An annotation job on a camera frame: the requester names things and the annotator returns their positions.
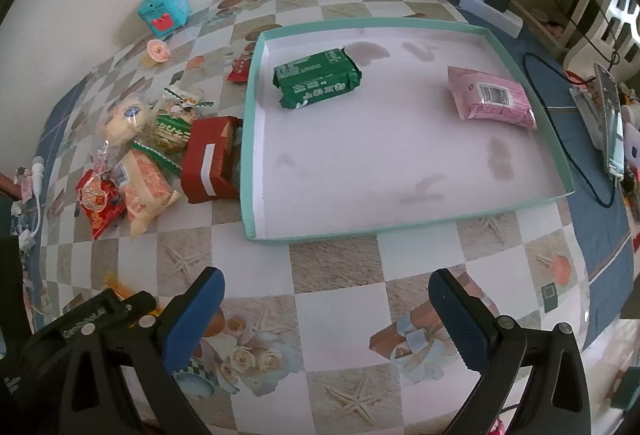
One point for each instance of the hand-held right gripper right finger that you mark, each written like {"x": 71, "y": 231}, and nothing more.
{"x": 460, "y": 322}

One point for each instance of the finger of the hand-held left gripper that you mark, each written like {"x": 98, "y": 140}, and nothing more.
{"x": 100, "y": 315}

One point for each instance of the yellow cheese-shaped piece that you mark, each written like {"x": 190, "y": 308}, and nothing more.
{"x": 159, "y": 51}

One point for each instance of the smartphone on stand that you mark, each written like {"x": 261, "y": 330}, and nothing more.
{"x": 611, "y": 120}

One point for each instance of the red cartoon snack packet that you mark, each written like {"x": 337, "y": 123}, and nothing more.
{"x": 100, "y": 202}

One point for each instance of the red snack box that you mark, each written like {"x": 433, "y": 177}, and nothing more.
{"x": 207, "y": 165}

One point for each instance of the small pink wrapper packet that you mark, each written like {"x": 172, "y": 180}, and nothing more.
{"x": 23, "y": 189}

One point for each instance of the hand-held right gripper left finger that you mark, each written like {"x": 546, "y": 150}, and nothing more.
{"x": 192, "y": 322}

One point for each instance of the small red candy packet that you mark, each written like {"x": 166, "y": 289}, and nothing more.
{"x": 240, "y": 69}

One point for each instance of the green white snack packet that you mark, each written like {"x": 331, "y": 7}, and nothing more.
{"x": 174, "y": 130}

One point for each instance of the teal cube toy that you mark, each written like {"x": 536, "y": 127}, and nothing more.
{"x": 165, "y": 7}

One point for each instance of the pink snack packet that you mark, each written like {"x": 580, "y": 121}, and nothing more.
{"x": 492, "y": 100}

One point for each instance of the beige orange snack packet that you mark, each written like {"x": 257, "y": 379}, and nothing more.
{"x": 145, "y": 187}

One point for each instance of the teal shallow cardboard tray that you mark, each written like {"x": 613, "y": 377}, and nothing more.
{"x": 380, "y": 150}

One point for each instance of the yellow pastry packet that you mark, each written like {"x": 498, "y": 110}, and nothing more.
{"x": 125, "y": 120}

